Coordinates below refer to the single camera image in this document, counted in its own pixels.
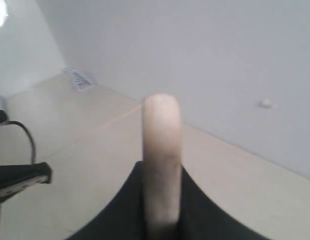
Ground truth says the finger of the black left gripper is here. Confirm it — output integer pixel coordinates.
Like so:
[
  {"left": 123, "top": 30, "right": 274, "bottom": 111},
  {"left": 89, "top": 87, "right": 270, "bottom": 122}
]
[{"left": 0, "top": 162, "right": 53, "bottom": 200}]

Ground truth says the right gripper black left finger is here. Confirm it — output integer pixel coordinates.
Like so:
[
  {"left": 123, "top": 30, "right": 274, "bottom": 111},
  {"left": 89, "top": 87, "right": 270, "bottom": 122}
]
[{"left": 68, "top": 161, "right": 146, "bottom": 240}]

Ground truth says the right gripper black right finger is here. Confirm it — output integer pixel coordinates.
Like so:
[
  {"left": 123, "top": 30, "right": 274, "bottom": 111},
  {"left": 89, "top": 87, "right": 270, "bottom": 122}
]
[{"left": 178, "top": 169, "right": 268, "bottom": 240}]

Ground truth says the white wide paint brush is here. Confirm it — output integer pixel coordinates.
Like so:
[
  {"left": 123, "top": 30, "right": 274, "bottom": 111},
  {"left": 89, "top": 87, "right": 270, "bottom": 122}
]
[{"left": 142, "top": 93, "right": 182, "bottom": 240}]

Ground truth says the white floor vent grille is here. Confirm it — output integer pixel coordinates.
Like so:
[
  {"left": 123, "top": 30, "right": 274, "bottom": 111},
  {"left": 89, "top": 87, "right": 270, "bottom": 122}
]
[{"left": 63, "top": 67, "right": 95, "bottom": 93}]

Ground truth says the black left camera cable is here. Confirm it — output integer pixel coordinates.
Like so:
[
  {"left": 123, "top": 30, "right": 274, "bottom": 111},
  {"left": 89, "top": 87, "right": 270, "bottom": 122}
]
[{"left": 0, "top": 120, "right": 37, "bottom": 166}]

